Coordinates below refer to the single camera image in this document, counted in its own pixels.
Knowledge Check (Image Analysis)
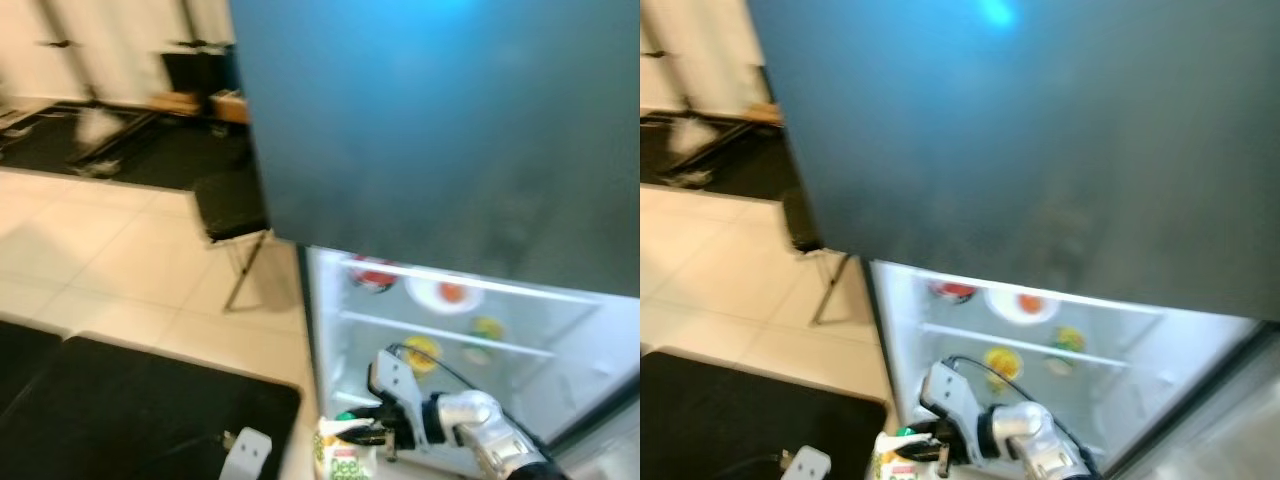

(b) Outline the black metal stand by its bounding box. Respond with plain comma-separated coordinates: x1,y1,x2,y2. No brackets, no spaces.
165,0,219,56
640,0,749,186
35,0,159,171

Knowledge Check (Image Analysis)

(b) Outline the white yellow juice carton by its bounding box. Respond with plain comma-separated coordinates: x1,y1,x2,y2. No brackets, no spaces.
313,415,379,480
872,428,933,480

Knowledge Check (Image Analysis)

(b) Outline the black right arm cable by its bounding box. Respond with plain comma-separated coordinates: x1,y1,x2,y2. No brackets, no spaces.
385,343,526,426
945,355,1066,431

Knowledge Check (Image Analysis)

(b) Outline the silver two-door fridge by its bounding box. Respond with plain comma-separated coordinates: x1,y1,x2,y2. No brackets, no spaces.
228,0,641,480
745,0,1280,480

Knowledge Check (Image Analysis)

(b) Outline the black flat board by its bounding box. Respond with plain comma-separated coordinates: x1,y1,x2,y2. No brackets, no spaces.
160,50,241,101

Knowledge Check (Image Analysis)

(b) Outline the white plate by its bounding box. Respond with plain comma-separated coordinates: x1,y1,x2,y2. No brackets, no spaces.
985,287,1062,327
405,275,487,317

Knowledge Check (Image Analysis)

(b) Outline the glass fridge shelf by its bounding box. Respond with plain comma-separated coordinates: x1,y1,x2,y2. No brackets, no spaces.
918,320,1133,369
338,308,557,361

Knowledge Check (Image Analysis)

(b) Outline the black floor mat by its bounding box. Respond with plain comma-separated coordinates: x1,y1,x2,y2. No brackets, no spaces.
0,335,301,480
0,320,63,421
640,350,889,480

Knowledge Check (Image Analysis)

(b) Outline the white plastic bag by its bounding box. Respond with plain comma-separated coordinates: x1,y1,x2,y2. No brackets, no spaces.
75,105,123,153
668,115,717,163

